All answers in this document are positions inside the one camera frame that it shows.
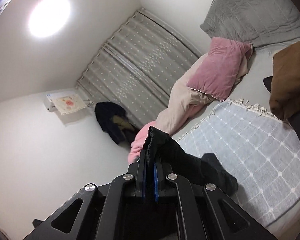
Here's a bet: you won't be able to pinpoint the black quilted puffer jacket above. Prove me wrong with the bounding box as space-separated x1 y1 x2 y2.
143 126 238 196

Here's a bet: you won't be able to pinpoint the grey checked bed blanket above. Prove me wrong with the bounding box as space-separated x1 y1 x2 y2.
178 100 300 226

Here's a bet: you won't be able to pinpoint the beige pink duvet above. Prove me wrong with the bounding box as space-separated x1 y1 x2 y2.
127 53 251 165

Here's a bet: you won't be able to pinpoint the pink velvet pillow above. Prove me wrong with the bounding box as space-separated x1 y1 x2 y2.
187 37 253 101

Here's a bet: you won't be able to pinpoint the grey dotted curtain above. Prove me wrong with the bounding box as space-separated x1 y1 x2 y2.
77 8 201 128

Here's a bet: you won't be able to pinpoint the folded brown garment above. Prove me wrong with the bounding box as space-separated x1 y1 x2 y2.
269 41 300 120

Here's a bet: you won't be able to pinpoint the round ceiling lamp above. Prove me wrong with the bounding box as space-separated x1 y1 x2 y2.
27 0 72 38

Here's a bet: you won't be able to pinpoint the grey quilted headboard cushion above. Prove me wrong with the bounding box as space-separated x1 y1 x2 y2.
200 0 300 47

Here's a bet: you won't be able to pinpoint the dark clothes hanging on wall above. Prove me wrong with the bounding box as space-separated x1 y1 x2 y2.
95 101 139 145

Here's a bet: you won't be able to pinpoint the white wall air conditioner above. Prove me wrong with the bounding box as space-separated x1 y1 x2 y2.
43 91 87 115

